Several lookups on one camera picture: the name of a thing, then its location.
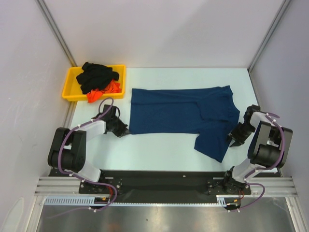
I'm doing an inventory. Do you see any aluminium frame rail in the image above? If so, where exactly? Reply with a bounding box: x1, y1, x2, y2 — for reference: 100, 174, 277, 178
35, 177, 80, 196

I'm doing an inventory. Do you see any light blue cable duct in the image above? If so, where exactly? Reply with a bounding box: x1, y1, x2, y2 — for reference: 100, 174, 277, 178
44, 196, 226, 207

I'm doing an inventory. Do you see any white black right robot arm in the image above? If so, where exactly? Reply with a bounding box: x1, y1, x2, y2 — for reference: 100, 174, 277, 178
222, 105, 293, 194

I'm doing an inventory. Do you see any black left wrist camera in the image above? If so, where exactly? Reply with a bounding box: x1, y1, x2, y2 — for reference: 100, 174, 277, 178
102, 104, 120, 120

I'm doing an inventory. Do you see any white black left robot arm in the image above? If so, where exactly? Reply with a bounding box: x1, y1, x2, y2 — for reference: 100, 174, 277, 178
47, 117, 130, 193

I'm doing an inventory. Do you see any orange t shirt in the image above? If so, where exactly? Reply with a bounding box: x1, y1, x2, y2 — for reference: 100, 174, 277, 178
86, 80, 121, 103

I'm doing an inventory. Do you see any blue t shirt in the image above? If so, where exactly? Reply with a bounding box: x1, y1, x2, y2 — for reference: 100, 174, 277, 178
129, 86, 240, 162

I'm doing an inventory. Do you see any yellow plastic bin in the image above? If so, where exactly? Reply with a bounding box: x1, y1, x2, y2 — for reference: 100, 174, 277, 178
62, 64, 126, 102

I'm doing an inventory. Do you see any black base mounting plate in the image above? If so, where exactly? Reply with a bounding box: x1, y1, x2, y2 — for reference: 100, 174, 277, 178
49, 168, 252, 203

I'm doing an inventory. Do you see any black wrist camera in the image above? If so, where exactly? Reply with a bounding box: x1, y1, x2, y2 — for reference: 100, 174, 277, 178
244, 104, 261, 122
102, 104, 120, 120

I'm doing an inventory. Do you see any black t shirt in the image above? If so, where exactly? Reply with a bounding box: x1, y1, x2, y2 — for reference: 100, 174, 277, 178
76, 62, 119, 94

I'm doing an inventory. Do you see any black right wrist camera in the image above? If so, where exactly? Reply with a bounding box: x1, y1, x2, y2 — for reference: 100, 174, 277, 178
244, 104, 261, 122

